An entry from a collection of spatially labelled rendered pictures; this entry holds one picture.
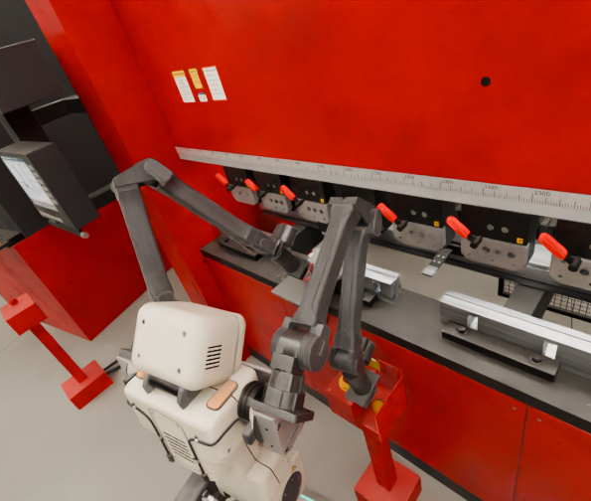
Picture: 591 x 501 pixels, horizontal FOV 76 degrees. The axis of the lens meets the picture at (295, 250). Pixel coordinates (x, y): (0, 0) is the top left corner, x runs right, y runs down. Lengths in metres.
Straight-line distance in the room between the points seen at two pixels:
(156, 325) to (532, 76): 0.85
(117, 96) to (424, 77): 1.28
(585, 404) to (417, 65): 0.89
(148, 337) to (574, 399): 1.02
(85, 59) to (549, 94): 1.54
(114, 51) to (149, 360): 1.32
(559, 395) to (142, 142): 1.74
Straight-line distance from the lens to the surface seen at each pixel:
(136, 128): 1.86
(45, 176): 1.88
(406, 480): 1.89
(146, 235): 1.07
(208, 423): 0.81
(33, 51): 1.93
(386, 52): 0.96
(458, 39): 0.88
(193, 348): 0.78
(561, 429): 1.26
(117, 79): 1.84
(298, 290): 1.35
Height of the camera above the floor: 1.86
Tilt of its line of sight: 33 degrees down
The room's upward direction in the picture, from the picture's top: 17 degrees counter-clockwise
